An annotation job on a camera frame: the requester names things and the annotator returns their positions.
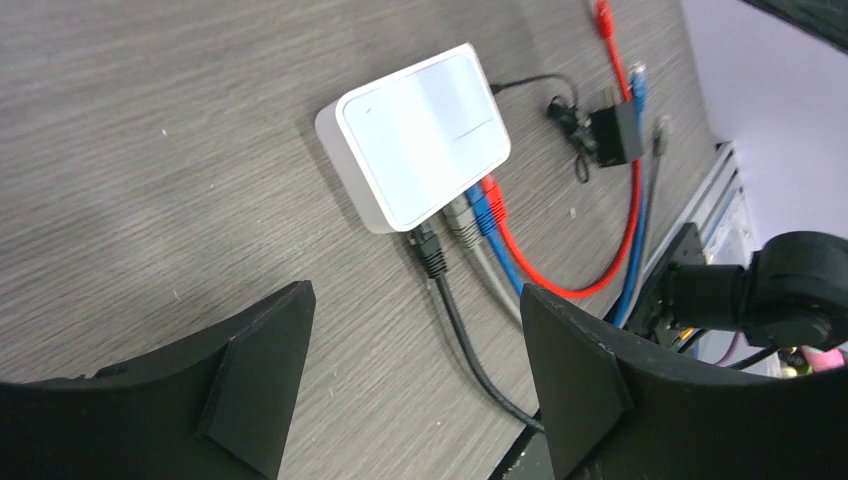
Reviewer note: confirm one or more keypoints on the black power adapter with cord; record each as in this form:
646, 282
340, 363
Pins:
611, 135

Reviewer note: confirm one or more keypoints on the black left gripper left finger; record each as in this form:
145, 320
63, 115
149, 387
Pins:
217, 404

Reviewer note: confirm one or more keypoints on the white network switch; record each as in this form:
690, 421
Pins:
407, 144

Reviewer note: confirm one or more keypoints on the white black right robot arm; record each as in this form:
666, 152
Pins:
790, 293

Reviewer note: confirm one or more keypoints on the aluminium frame rail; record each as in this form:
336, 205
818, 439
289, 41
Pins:
713, 228

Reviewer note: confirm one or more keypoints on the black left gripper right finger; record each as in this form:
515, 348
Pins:
616, 406

